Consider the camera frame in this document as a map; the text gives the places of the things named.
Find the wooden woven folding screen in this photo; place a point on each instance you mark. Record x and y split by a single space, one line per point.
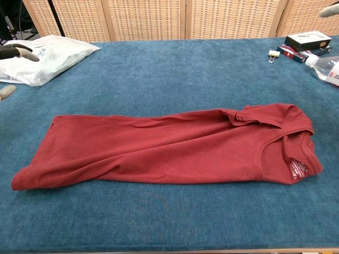
169 18

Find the dark red blue box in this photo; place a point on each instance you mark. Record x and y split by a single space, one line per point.
290 54

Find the red t-shirt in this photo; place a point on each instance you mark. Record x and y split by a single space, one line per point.
159 150

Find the white and black box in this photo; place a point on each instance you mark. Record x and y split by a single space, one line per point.
308 41

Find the black tripod stand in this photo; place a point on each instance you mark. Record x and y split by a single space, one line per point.
57 18

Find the clear plastic water bottle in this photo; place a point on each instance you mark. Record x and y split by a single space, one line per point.
324 67

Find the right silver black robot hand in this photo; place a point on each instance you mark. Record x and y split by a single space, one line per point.
331 11

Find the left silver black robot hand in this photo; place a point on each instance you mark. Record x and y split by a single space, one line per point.
16 52

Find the blue carpet table cover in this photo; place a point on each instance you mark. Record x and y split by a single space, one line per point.
169 219

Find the empty frosted plastic bag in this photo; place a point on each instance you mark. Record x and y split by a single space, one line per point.
3 76

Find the frosted bag with white garment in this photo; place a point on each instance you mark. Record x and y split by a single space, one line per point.
58 55

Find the white binder clip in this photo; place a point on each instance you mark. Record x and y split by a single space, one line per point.
274 54

